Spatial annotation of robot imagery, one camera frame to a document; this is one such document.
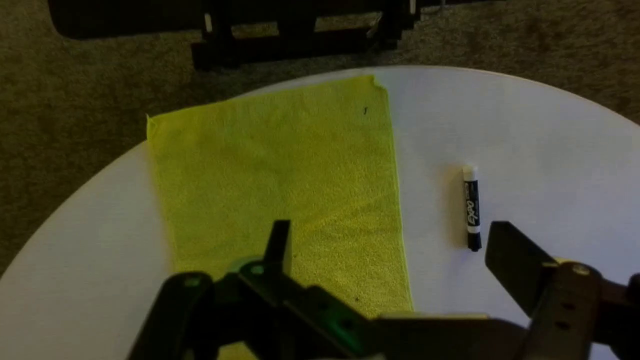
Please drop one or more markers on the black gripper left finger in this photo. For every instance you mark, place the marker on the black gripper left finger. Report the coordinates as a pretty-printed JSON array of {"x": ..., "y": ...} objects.
[{"x": 266, "y": 301}]

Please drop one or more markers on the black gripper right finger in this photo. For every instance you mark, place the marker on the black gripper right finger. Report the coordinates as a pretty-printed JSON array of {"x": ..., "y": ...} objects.
[{"x": 566, "y": 301}]

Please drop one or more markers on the yellow microfiber towel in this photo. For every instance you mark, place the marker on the yellow microfiber towel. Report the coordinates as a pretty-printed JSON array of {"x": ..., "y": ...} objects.
[{"x": 280, "y": 180}]

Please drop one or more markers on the black dry-erase marker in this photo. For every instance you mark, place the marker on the black dry-erase marker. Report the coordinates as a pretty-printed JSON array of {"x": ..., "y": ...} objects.
[{"x": 470, "y": 206}]

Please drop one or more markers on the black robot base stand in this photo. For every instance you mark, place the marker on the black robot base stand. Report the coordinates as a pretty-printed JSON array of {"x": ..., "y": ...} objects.
[{"x": 266, "y": 41}]

